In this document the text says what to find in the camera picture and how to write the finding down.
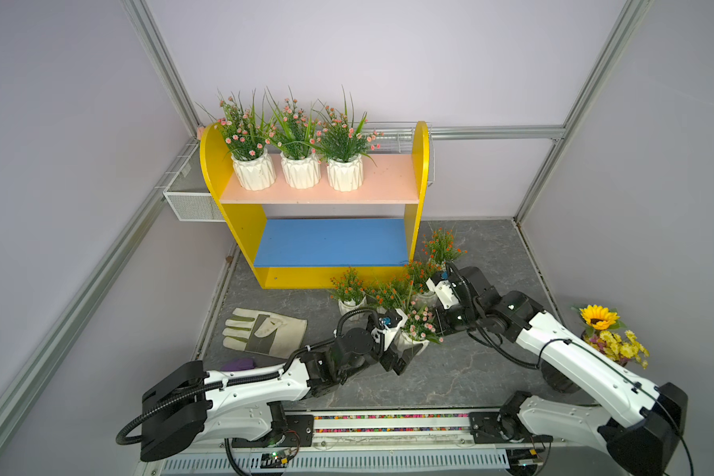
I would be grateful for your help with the yellow rack with shelves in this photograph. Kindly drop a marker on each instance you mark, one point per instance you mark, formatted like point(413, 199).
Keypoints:
point(301, 239)

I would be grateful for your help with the purple trowel pink handle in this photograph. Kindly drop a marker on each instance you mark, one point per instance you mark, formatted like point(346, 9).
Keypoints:
point(239, 365)

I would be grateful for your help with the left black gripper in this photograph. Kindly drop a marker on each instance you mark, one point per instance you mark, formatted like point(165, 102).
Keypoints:
point(389, 361)

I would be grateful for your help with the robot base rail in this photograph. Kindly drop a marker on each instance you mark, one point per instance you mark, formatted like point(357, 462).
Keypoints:
point(399, 442)

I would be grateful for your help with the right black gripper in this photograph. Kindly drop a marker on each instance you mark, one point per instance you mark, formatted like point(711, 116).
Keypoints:
point(439, 315)

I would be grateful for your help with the white wire basket rear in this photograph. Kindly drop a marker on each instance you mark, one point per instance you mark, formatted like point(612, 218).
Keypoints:
point(397, 137)

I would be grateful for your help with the sunflower bouquet in basket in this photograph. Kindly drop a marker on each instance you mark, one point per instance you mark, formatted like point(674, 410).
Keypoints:
point(605, 331)

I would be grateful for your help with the pink flower pot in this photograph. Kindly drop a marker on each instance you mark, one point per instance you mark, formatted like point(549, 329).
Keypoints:
point(295, 135)
point(247, 132)
point(344, 140)
point(421, 328)

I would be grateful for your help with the orange flower pot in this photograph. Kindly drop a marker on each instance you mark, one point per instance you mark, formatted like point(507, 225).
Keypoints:
point(441, 248)
point(418, 273)
point(349, 291)
point(392, 294)

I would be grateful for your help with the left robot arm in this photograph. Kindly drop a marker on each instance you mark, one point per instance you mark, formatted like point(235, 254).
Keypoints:
point(193, 404)

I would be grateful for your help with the white mesh basket left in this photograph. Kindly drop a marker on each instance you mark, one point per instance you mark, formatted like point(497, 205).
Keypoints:
point(185, 190)

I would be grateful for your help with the beige gardening glove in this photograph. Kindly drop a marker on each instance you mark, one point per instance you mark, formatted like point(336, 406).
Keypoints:
point(263, 333)

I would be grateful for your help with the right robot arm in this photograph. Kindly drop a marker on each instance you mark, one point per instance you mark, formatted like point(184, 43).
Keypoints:
point(638, 423)

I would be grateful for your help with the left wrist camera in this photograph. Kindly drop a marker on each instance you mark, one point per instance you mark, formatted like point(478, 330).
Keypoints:
point(389, 325)

